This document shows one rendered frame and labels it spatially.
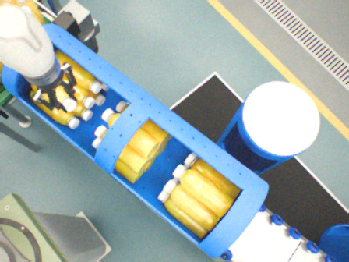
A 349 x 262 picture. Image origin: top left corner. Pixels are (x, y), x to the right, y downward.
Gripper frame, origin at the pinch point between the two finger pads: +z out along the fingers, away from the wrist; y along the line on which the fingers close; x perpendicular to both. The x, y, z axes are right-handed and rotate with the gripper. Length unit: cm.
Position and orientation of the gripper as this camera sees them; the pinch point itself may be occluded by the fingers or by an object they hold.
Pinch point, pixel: (65, 100)
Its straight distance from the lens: 106.2
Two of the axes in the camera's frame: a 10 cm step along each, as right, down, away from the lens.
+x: -7.9, -6.0, 1.3
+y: 6.2, -7.5, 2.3
